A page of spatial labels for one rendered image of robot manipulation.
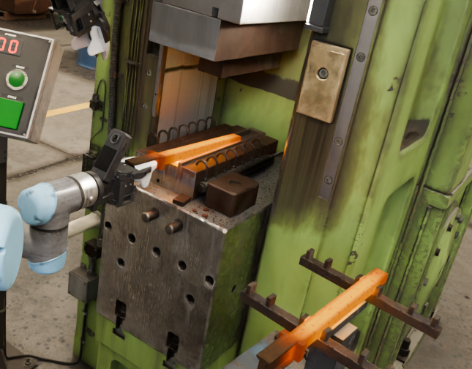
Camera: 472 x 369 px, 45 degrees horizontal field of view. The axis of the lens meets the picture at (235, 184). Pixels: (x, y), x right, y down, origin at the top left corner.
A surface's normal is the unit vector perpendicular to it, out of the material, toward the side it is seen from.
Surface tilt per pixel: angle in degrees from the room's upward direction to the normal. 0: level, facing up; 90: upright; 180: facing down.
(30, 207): 89
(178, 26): 90
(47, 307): 0
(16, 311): 0
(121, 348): 90
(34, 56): 60
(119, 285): 90
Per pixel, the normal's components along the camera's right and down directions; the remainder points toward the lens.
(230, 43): 0.82, 0.36
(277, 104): -0.54, 0.25
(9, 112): -0.04, -0.12
